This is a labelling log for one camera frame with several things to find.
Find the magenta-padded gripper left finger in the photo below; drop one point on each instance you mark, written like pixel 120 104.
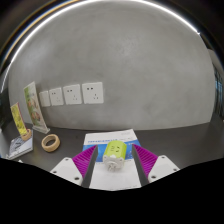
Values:
pixel 66 168

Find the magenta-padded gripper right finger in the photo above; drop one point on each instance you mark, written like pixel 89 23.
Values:
pixel 161 166

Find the beige tape roll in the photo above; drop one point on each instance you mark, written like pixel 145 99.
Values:
pixel 44 143

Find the white and blue book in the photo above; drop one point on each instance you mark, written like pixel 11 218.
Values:
pixel 113 180

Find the small menu card, wooden base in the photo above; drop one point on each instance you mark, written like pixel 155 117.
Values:
pixel 19 121

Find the large acrylic menu stand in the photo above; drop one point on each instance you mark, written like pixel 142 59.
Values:
pixel 35 108

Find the glass partition, dark frames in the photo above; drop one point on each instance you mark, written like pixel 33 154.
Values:
pixel 219 86

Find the white ceiling light strip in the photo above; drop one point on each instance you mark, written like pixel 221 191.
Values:
pixel 36 31

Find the white wall socket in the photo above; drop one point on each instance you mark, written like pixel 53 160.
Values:
pixel 56 96
pixel 72 94
pixel 92 93

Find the blank white wall plate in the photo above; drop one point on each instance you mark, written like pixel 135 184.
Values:
pixel 44 99

